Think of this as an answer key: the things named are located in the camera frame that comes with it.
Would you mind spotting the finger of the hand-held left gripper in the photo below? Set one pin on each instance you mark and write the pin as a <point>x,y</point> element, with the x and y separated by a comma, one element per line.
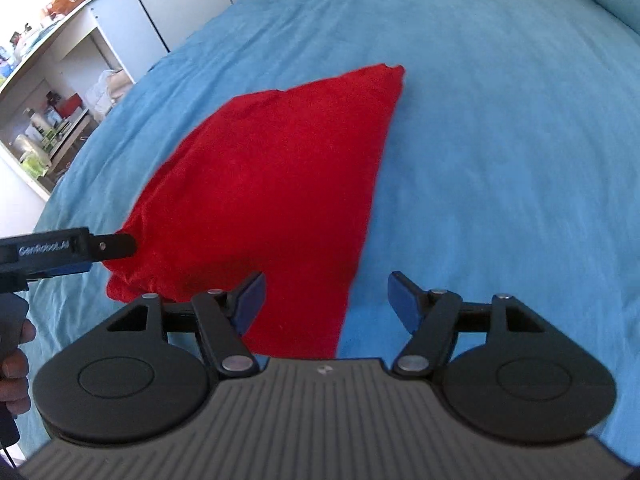
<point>112,247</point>

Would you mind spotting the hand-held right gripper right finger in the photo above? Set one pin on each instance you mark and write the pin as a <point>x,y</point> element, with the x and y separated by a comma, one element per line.
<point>402,305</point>

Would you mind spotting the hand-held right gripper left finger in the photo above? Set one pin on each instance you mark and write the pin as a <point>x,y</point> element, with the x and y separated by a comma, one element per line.
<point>252,301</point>

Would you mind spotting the red long-sleeved sweater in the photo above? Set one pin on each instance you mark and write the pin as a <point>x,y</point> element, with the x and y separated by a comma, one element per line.
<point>260,180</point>

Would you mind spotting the person's left hand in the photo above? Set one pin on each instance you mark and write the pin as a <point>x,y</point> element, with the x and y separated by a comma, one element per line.
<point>17,380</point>

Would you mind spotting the green packet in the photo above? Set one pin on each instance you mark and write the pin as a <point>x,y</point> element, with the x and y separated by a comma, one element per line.
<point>34,165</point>

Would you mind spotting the red box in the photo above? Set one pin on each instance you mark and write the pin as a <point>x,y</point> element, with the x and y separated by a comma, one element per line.
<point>71,106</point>

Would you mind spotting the cream tote bag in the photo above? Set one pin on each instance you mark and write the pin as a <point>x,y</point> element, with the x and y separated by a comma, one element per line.
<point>116,85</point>

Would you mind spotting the bed with blue sheet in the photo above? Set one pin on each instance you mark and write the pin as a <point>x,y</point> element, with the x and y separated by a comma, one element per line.
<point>500,160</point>

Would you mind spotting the white shelf unit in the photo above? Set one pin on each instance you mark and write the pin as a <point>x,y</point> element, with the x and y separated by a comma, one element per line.
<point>75,60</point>

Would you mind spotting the brown teddy bear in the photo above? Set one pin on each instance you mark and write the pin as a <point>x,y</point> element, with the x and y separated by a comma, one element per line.
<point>64,4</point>

